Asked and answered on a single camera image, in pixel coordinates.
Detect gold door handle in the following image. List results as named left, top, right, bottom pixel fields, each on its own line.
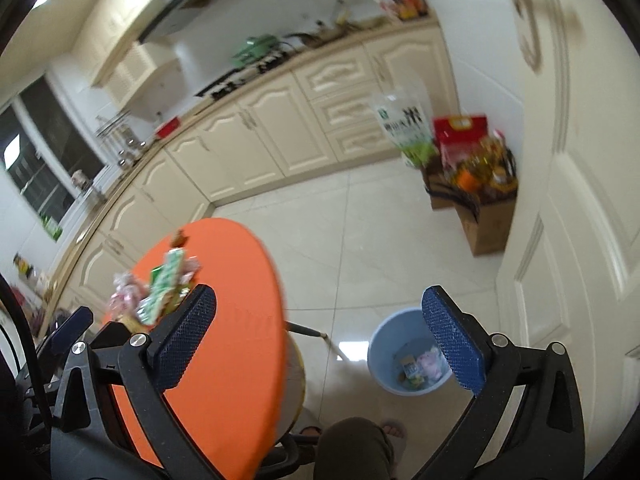
left=502, top=0, right=545, bottom=75

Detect red food bag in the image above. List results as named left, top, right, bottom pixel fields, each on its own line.
left=432, top=115, right=488, bottom=162

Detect yellow cooking oil bottle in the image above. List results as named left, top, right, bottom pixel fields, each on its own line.
left=470, top=135, right=516, bottom=192

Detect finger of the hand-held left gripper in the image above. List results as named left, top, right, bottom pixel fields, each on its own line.
left=91, top=321, right=133, bottom=350
left=42, top=306, right=96, bottom=361

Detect orange round table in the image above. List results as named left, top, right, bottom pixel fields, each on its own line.
left=100, top=217, right=287, bottom=468

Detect clear plastic wrapper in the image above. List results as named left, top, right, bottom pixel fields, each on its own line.
left=179, top=255, right=202, bottom=286

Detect small green yellow carton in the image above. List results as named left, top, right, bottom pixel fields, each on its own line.
left=397, top=355, right=424, bottom=387

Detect kitchen window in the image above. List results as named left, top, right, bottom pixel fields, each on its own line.
left=0, top=77, right=107, bottom=221

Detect dark pole with white tip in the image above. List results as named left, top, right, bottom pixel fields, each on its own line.
left=285, top=322, right=351, bottom=361

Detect white panelled door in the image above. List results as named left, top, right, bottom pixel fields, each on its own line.
left=495, top=0, right=640, bottom=466

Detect brown cardboard box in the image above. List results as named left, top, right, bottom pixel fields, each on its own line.
left=422, top=160, right=519, bottom=257

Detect black range hood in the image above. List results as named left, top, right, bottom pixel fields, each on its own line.
left=137, top=0, right=253, bottom=45

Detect crumpled pink white wrapper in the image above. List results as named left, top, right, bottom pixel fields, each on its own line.
left=417, top=347, right=451, bottom=381

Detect light blue plastic bin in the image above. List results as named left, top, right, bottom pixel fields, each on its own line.
left=367, top=308, right=453, bottom=395

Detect black chair base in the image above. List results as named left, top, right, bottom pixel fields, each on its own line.
left=240, top=432, right=321, bottom=480

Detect cream upper wall cabinets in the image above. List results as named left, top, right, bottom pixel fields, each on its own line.
left=70, top=0, right=201, bottom=121

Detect cream lower kitchen cabinets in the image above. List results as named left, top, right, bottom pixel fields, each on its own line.
left=50, top=21, right=458, bottom=321

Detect white rice bag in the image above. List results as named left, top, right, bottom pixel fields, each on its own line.
left=372, top=87, right=438, bottom=167

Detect black gas stove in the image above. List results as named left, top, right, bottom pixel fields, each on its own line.
left=194, top=56, right=303, bottom=100

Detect green electric cooking pot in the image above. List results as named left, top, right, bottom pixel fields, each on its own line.
left=231, top=34, right=281, bottom=67

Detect pink red plastic bag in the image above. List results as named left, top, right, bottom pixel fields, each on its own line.
left=110, top=272, right=151, bottom=311

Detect hanging utensil rack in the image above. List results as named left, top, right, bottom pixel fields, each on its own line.
left=95, top=112, right=137, bottom=142

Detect green snack packet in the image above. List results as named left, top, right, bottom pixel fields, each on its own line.
left=137, top=247, right=187, bottom=325

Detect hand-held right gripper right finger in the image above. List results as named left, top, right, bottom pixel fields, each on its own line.
left=415, top=285, right=586, bottom=480

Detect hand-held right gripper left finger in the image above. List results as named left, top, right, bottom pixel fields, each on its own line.
left=50, top=284, right=221, bottom=480

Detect person's leg in olive trousers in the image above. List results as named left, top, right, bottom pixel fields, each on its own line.
left=312, top=417, right=396, bottom=480

